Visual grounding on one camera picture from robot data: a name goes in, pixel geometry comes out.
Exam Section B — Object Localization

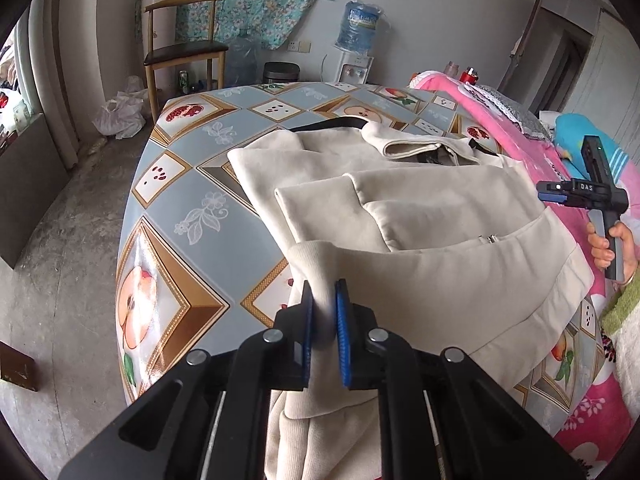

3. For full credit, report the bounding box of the white door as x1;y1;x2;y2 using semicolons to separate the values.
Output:
575;7;640;136

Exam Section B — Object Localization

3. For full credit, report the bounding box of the white water dispenser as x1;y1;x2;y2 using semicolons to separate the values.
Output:
336;52;375;85

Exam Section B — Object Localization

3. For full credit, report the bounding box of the clear empty water jug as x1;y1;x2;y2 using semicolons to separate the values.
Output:
225;30;261;88

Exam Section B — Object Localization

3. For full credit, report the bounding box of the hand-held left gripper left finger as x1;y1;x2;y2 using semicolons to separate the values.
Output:
57;280;316;480

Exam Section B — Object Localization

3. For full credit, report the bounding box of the wooden stick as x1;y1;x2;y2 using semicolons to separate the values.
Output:
500;0;546;91

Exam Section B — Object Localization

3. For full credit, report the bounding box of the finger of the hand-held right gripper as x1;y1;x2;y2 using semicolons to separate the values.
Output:
536;181;573;205

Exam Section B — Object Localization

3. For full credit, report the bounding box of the cream zip jacket black trim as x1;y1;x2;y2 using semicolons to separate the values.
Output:
227;115;596;480

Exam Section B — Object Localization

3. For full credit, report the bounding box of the person's right hand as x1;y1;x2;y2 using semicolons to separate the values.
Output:
586;221;637;283

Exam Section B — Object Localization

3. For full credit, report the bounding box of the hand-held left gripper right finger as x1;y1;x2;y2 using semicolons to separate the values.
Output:
333;279;586;480

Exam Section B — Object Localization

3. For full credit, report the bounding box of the grey lace cloth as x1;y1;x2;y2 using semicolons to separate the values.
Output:
462;82;556;138

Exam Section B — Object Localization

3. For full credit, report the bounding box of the pink floral blanket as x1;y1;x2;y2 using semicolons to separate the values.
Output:
407;71;640;480

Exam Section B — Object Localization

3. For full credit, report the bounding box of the dark trash bin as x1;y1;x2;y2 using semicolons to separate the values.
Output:
262;61;300;86

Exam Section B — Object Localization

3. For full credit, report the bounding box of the dark grey cabinet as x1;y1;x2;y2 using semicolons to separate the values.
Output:
0;112;71;268

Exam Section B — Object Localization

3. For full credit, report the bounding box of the blue water cooler bottle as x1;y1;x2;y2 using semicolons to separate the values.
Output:
335;1;383;56

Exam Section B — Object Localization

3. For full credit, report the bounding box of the white plastic bag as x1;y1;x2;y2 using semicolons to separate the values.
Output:
92;76;148;139

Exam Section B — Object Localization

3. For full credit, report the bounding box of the person's right forearm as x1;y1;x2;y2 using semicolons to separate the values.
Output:
600;265;640;346

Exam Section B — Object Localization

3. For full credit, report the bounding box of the blue striped pillow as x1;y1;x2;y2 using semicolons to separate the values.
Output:
552;112;631;181

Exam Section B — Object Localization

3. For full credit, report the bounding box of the grey curtain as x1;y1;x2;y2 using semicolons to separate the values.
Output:
15;0;108;171

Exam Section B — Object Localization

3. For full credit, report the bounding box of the wooden chair dark seat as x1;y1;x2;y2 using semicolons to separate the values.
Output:
142;0;230;116

